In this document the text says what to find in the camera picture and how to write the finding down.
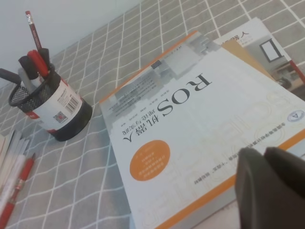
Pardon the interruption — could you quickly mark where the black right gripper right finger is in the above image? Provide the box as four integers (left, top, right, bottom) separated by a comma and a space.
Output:
264, 147, 305, 198

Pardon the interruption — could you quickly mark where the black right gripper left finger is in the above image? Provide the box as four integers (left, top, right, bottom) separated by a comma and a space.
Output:
235, 148, 305, 229

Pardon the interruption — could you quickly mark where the red pen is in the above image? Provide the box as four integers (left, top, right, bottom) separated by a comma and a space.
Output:
0, 153, 36, 229

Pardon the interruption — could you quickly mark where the black mesh pen holder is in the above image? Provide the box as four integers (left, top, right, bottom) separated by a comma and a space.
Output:
9, 64, 92, 142

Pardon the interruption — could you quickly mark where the white marker pen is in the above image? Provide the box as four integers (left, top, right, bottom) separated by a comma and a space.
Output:
0, 155, 26, 201

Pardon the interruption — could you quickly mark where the red marker in holder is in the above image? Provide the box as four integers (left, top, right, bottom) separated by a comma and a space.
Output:
27, 50, 49, 78

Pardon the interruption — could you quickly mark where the black marker in holder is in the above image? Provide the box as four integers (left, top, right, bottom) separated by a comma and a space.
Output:
0, 68, 21, 85

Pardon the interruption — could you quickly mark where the white orange ROS book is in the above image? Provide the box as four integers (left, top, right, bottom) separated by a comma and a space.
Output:
100, 31, 305, 229

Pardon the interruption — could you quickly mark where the robot book under ROS book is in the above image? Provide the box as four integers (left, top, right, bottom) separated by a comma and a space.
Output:
214, 18, 305, 93

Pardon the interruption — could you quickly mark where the grey checkered tablecloth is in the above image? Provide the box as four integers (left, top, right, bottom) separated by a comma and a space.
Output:
0, 0, 305, 229

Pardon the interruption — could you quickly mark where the white expo catalogue book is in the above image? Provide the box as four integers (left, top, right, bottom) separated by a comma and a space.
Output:
0, 130, 29, 193

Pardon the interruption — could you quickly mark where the red pencil with eraser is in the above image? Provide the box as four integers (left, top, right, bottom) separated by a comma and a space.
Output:
25, 10, 42, 50

